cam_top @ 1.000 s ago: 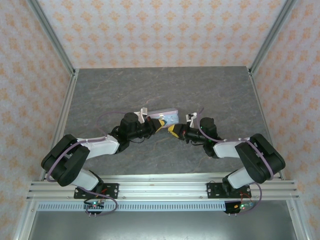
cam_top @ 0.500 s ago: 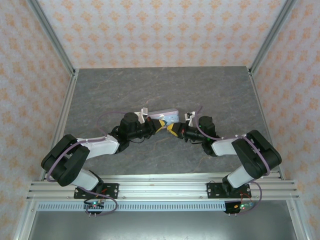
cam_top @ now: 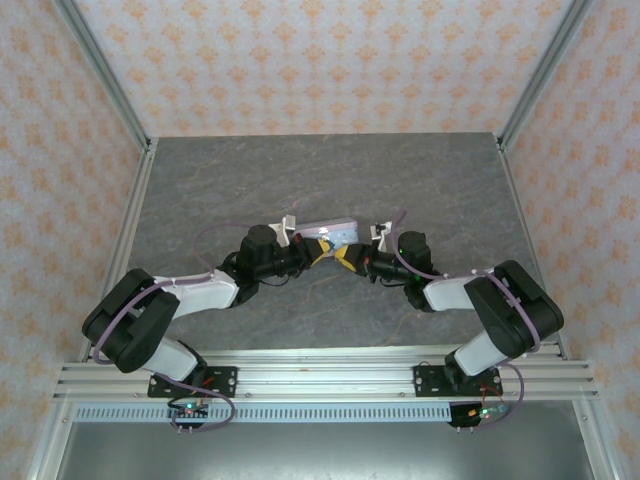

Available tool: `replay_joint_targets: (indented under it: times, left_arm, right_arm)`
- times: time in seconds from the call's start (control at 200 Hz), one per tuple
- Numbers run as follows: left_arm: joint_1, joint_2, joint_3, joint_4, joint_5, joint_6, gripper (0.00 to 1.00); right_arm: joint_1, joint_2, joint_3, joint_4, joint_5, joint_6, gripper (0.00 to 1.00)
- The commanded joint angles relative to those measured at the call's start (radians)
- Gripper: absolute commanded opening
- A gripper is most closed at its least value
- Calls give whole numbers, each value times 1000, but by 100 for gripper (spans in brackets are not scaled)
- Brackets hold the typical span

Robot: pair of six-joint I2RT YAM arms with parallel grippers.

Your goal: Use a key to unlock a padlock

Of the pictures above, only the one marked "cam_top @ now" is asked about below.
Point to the aluminium corner post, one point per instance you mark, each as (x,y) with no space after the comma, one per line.
(540,80)
(110,80)

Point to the light blue cartoon tin box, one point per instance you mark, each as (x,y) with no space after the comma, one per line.
(340,231)

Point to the aluminium side rail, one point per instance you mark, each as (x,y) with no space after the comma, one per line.
(142,175)
(519,200)

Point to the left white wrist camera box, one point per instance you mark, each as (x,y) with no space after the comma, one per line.
(287,227)

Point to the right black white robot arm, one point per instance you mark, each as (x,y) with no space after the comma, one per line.
(520,310)

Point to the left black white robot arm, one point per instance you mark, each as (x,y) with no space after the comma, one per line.
(130,325)

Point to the wide aluminium base rail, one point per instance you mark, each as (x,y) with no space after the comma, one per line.
(325,380)

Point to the small circuit board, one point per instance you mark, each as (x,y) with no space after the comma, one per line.
(189,411)
(487,412)

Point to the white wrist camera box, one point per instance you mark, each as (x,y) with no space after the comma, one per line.
(382,240)
(287,227)

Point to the grey metal panel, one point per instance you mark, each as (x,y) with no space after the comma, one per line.
(325,455)

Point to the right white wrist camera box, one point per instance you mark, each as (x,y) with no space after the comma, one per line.
(382,240)

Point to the aluminium lower frame bar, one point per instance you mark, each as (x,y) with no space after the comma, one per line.
(47,445)
(597,445)

